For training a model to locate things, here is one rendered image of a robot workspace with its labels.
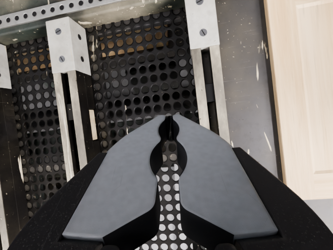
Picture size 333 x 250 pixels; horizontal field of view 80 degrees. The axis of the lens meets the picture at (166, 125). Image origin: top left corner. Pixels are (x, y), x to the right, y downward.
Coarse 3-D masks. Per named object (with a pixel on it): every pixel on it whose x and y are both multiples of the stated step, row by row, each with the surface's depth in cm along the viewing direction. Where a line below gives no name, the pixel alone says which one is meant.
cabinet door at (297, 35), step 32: (288, 0) 44; (320, 0) 43; (288, 32) 44; (320, 32) 43; (288, 64) 44; (320, 64) 44; (288, 96) 45; (320, 96) 44; (288, 128) 45; (320, 128) 44; (288, 160) 45; (320, 160) 44; (320, 192) 44
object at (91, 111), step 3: (90, 111) 52; (93, 111) 53; (90, 114) 52; (93, 114) 53; (90, 117) 52; (93, 117) 53; (90, 120) 51; (93, 120) 53; (93, 123) 53; (93, 126) 53; (93, 129) 52; (93, 132) 52; (96, 132) 54; (93, 135) 52; (96, 135) 54; (93, 138) 52; (96, 138) 53
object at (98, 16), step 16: (0, 0) 52; (16, 0) 51; (32, 0) 50; (48, 0) 50; (128, 0) 46; (144, 0) 46; (160, 0) 46; (176, 0) 46; (64, 16) 49; (80, 16) 49; (96, 16) 49; (112, 16) 50; (128, 16) 51; (0, 32) 52; (16, 32) 52; (32, 32) 53
